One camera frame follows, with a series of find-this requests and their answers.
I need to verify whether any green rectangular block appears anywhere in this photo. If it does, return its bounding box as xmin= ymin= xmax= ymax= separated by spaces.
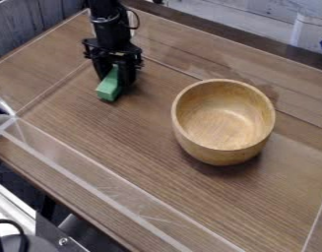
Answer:
xmin=97 ymin=66 xmax=121 ymax=102

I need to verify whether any white container in background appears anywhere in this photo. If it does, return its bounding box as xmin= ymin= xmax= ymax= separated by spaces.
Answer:
xmin=289 ymin=13 xmax=322 ymax=54

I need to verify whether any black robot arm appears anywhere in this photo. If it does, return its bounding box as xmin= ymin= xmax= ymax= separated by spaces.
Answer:
xmin=82 ymin=0 xmax=144 ymax=89

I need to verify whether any grey metal bracket with screw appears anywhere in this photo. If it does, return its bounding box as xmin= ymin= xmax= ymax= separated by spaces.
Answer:
xmin=37 ymin=214 xmax=90 ymax=252

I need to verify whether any clear acrylic barrier wall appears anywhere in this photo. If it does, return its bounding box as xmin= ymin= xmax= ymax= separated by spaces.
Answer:
xmin=0 ymin=88 xmax=322 ymax=252

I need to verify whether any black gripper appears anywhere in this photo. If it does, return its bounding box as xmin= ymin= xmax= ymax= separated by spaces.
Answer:
xmin=82 ymin=38 xmax=144 ymax=90

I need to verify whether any black cable loop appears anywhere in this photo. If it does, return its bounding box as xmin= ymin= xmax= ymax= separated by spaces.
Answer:
xmin=0 ymin=218 xmax=31 ymax=252

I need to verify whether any brown wooden bowl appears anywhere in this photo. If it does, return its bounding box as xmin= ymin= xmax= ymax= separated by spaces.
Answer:
xmin=172 ymin=79 xmax=277 ymax=166

